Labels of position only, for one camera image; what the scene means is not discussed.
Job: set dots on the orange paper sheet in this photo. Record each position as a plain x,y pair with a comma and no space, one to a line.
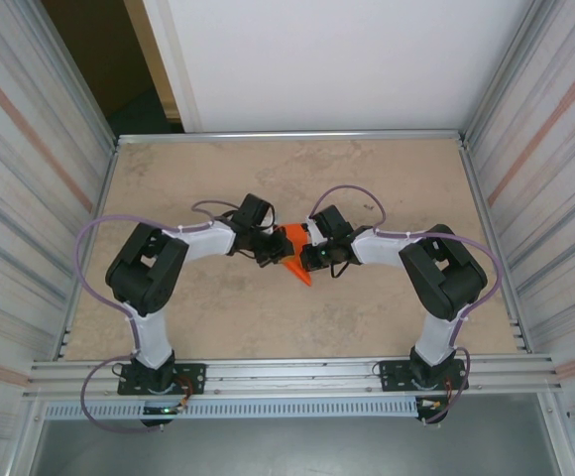
292,235

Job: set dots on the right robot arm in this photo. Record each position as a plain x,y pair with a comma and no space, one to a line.
446,277

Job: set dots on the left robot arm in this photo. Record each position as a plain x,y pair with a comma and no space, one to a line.
144,277

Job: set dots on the grey metal sheet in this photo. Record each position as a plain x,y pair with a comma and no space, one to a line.
292,446

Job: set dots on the small electronics board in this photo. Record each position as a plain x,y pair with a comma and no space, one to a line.
161,410
431,405

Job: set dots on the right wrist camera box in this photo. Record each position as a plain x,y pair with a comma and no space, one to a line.
314,233

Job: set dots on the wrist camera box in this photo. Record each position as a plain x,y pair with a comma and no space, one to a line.
314,233
270,229

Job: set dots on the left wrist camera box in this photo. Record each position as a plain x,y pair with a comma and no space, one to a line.
270,229

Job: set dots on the aluminium table edge rail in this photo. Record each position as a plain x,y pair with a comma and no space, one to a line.
287,136
85,248
496,248

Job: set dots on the wide aluminium mounting rail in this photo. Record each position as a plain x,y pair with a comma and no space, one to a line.
292,377

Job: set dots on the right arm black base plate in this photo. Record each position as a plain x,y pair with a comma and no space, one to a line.
391,379

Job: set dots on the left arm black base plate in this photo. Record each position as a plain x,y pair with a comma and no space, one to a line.
193,379

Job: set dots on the white door frame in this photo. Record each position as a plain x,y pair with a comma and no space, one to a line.
168,49

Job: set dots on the corrugated enclosure panel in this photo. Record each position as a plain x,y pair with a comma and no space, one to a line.
565,198
10,198

